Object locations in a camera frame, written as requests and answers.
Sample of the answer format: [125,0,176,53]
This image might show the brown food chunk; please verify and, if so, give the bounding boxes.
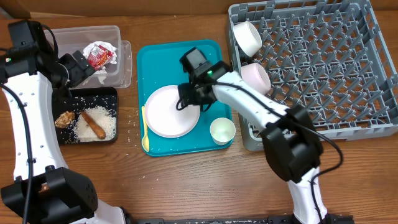
[55,111,75,129]

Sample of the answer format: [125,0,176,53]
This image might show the grey dishwasher rack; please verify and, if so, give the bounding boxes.
[228,0,397,141]

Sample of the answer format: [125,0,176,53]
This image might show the white napkin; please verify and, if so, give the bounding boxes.
[83,41,118,85]

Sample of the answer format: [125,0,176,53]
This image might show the teal serving tray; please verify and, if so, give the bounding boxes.
[137,39,232,157]

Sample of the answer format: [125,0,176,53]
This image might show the pile of rice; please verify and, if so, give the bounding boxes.
[72,106,116,142]

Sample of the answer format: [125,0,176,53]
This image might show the yellow plastic spoon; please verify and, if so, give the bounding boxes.
[141,106,150,152]

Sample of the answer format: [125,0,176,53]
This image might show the white bowl with rice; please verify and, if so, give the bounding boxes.
[233,21,262,57]

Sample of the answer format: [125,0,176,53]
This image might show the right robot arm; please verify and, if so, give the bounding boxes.
[176,47,328,223]

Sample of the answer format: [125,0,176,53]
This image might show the clear plastic waste bin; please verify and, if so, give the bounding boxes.
[45,26,132,89]

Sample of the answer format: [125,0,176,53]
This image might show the white cup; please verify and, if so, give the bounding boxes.
[210,118,236,146]

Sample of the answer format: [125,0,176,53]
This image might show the large white plate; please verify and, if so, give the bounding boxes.
[144,85,200,138]

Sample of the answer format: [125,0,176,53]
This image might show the pink bowl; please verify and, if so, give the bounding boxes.
[240,63,271,95]

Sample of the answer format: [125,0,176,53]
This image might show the black plastic tray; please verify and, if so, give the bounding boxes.
[52,87,118,145]

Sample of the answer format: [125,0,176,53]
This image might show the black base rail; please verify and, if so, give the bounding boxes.
[127,215,354,224]

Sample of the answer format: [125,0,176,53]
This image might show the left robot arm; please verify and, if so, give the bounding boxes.
[1,20,133,224]

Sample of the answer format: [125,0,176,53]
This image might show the red snack wrapper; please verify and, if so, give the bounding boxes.
[87,45,114,70]

